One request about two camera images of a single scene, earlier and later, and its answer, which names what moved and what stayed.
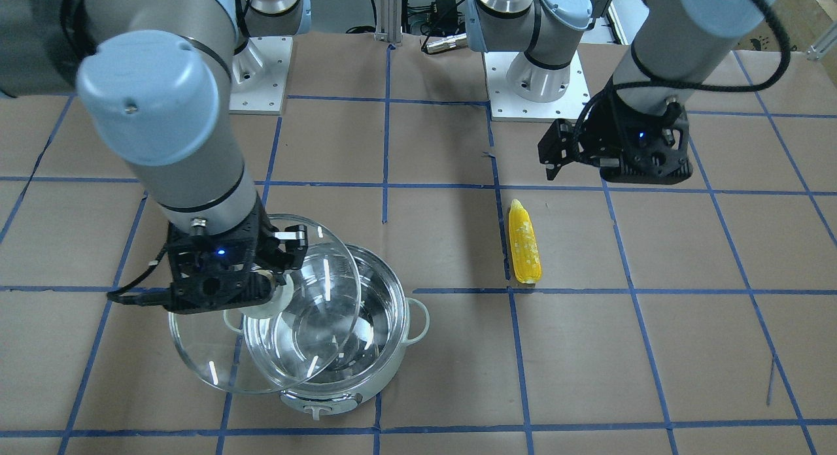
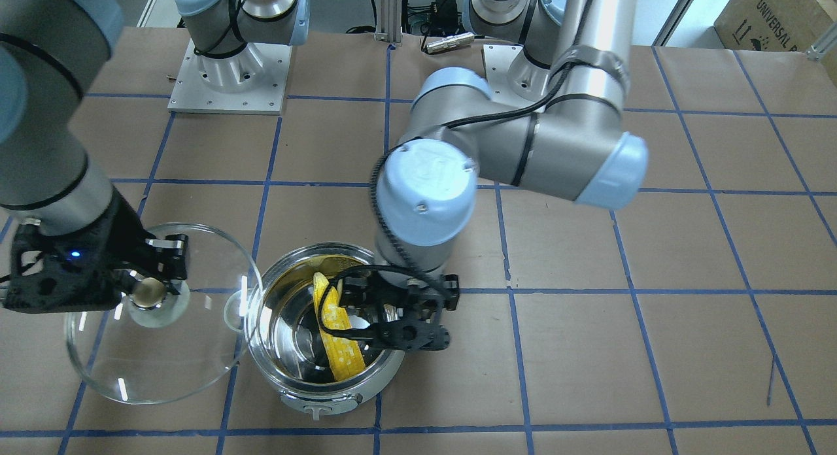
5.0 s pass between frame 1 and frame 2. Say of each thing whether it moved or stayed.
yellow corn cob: moved
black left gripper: moved
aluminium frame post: stayed
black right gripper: moved
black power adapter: stayed
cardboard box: stayed
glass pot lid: moved
